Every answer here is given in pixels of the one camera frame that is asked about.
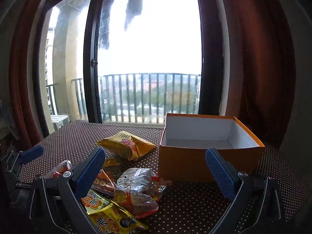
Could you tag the white and red snack bag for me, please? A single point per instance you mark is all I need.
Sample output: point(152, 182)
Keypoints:
point(136, 187)

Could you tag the orange triangular snack packet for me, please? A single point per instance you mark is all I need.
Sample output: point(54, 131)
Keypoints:
point(103, 182)

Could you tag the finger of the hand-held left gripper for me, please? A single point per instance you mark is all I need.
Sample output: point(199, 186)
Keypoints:
point(30, 154)

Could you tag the yellow cartoon snack packet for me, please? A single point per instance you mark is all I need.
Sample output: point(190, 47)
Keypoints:
point(114, 220)

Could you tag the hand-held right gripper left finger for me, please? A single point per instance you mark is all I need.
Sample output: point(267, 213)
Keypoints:
point(90, 173)

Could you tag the yellow and green snack packet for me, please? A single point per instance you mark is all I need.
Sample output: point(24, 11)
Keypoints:
point(93, 203)

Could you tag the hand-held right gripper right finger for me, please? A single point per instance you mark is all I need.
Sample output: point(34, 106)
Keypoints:
point(219, 173)

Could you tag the metal balcony railing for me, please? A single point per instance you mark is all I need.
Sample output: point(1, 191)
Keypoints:
point(151, 73)

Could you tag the dark hanging garment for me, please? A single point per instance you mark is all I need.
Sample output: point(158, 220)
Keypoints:
point(106, 29)
point(134, 4)

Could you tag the small yellow clear packet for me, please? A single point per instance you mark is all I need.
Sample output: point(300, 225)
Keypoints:
point(110, 162)

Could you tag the orange cardboard box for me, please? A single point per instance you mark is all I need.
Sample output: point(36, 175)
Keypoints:
point(185, 163)

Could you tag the large yellow chip bag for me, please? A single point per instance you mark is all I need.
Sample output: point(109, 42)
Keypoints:
point(121, 146)

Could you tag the white outdoor unit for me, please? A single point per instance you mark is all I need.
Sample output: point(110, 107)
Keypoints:
point(59, 121)

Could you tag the dark red curtain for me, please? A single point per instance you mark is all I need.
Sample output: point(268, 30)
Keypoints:
point(256, 53)
point(22, 78)

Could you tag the dark window frame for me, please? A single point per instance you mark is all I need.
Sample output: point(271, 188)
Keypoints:
point(91, 90)

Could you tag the brown polka-dot tablecloth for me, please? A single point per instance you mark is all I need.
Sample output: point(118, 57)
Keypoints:
point(195, 207)

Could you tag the red and white snack packet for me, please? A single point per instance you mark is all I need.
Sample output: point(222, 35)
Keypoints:
point(59, 169)

